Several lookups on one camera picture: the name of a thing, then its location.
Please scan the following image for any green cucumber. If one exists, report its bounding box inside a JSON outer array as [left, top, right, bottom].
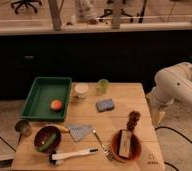
[[37, 133, 56, 152]]

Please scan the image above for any metal fork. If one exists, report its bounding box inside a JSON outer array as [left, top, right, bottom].
[[93, 130, 114, 161]]

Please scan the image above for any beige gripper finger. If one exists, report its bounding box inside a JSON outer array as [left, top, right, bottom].
[[153, 111, 165, 126]]

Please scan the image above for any yellow banana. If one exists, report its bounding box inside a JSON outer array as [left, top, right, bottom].
[[48, 124, 69, 133]]

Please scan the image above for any terracotta bowl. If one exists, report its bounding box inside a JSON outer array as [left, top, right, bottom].
[[109, 129, 142, 163]]

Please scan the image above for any white cup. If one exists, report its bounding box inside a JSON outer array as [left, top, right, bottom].
[[74, 83, 89, 99]]

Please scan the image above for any black office chair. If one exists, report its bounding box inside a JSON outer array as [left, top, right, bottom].
[[11, 0, 42, 14]]

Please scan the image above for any white handled brush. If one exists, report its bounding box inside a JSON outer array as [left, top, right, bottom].
[[49, 148, 98, 165]]

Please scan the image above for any dark red bowl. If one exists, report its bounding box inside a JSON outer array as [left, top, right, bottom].
[[34, 126, 61, 153]]

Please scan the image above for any black cable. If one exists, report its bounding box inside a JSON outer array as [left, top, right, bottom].
[[154, 125, 192, 152]]

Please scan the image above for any orange peach fruit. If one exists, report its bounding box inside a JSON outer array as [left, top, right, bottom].
[[50, 99, 63, 111]]

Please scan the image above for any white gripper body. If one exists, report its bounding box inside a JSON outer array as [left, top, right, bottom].
[[146, 92, 174, 113]]

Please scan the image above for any green translucent cup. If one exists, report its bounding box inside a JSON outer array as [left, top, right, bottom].
[[97, 79, 109, 94]]

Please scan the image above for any blue sponge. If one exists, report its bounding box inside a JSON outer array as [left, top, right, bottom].
[[96, 99, 115, 112]]

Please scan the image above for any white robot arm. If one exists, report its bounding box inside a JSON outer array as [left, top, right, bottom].
[[146, 62, 192, 126]]

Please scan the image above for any white brown block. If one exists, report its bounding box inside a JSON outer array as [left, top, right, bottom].
[[118, 130, 132, 158]]

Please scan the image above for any green plastic tray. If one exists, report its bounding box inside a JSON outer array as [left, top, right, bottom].
[[21, 77, 72, 122]]

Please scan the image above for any grey blue cloth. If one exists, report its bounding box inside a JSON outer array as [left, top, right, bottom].
[[67, 124, 93, 142]]

